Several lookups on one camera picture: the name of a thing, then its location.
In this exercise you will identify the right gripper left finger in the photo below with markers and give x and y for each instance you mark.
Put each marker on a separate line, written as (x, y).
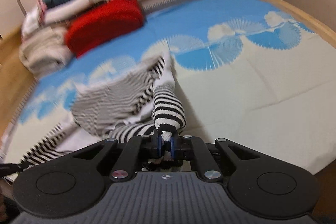
(75, 182)

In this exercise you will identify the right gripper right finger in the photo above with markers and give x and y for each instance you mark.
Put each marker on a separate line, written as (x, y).
(260, 184)

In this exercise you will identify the black white striped hooded garment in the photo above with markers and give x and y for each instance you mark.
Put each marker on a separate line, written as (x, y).
(140, 102)

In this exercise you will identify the wooden bed headboard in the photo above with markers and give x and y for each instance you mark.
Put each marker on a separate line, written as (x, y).
(17, 82)

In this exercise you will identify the blue white patterned bed sheet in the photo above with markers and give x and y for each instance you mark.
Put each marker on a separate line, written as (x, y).
(245, 70)

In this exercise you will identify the cream folded blanket lower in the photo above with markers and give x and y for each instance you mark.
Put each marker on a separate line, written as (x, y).
(45, 52)

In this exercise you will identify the cream folded blanket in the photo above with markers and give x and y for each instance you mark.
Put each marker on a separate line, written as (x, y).
(33, 21)
(45, 52)

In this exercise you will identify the cream folded blanket upper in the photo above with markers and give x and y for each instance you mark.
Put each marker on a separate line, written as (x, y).
(33, 21)

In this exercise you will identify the red folded blanket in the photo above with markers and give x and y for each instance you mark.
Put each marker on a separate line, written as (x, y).
(102, 24)

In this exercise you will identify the wooden bed frame edge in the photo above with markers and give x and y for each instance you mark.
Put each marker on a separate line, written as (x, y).
(315, 25)

